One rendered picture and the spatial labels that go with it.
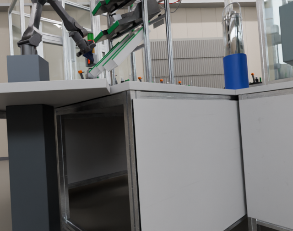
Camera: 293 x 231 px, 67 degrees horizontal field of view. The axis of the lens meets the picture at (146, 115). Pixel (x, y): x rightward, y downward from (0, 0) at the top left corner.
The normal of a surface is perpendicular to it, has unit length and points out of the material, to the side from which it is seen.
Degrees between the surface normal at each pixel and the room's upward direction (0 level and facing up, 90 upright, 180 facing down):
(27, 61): 90
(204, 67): 90
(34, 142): 90
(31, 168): 90
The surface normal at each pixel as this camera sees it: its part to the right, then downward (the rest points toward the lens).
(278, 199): -0.75, 0.04
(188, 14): 0.09, -0.03
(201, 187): 0.66, -0.06
